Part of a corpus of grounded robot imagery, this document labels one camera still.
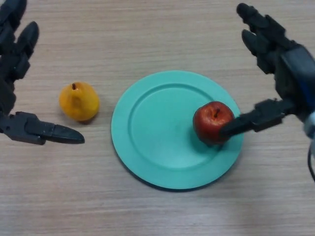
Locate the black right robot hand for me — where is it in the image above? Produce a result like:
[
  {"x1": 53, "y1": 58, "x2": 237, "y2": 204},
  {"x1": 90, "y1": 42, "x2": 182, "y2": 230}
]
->
[{"x1": 219, "y1": 2, "x2": 315, "y2": 138}]

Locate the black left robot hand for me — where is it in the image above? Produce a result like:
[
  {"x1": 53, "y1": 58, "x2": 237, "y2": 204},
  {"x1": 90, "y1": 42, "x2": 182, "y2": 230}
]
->
[{"x1": 0, "y1": 0, "x2": 85, "y2": 146}]

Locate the red apple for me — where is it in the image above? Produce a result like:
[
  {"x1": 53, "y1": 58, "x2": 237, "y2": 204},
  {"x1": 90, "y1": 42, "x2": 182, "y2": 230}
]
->
[{"x1": 192, "y1": 101, "x2": 235, "y2": 145}]

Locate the green round plate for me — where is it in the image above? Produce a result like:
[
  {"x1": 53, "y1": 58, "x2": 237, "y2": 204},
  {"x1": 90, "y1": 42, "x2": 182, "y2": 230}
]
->
[{"x1": 111, "y1": 70, "x2": 245, "y2": 191}]

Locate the yellow pear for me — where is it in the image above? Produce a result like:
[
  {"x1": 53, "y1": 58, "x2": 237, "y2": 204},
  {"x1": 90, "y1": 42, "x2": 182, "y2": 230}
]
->
[{"x1": 59, "y1": 82, "x2": 100, "y2": 122}]

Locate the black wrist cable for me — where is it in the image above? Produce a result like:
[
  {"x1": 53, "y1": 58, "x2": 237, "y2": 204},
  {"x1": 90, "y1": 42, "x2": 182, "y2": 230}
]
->
[{"x1": 306, "y1": 144, "x2": 315, "y2": 183}]

